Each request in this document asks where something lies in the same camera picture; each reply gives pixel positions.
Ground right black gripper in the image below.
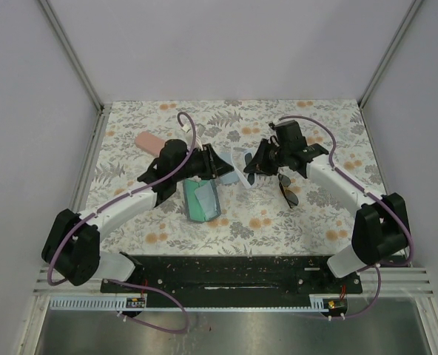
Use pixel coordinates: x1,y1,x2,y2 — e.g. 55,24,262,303
243,139,289,178

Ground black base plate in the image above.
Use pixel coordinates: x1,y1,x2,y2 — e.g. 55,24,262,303
100,254,364,308

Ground aluminium frame post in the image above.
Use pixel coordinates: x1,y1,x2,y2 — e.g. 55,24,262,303
37,0,104,112
357,0,425,111

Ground grey-blue glasses case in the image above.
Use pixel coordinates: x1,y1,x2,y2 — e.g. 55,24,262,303
183,179,221,223

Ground left aluminium side rail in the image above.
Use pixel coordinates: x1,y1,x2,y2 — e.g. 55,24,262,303
68,104,112,212

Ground white slotted cable duct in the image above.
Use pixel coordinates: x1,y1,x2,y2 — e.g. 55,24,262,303
50,294,347,312

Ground floral patterned table mat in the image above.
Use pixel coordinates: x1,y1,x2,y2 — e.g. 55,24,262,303
86,99,383,254

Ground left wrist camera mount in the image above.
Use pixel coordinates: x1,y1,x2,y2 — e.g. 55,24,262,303
181,124,207,143

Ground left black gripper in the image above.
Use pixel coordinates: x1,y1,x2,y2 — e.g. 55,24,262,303
174,143,234,183

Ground pink glasses case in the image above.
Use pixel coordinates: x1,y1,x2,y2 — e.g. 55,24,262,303
135,131,166,157

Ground white frame sunglasses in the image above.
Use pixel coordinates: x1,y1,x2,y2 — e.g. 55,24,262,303
232,147,264,189

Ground right aluminium frame post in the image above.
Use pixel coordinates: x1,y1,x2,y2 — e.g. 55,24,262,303
357,0,425,111

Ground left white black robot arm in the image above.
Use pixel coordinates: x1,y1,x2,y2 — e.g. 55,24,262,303
41,139,234,292

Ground left aluminium frame post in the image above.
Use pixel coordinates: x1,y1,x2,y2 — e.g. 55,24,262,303
37,0,104,112

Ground black aviator sunglasses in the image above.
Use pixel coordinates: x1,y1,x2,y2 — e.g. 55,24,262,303
277,174,299,209

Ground light blue cleaning cloth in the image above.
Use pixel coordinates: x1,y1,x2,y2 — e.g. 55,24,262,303
217,152,240,185

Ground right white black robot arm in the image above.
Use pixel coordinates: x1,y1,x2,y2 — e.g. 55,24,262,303
243,115,414,293

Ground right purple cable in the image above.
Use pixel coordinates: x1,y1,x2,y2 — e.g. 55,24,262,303
277,115,416,321

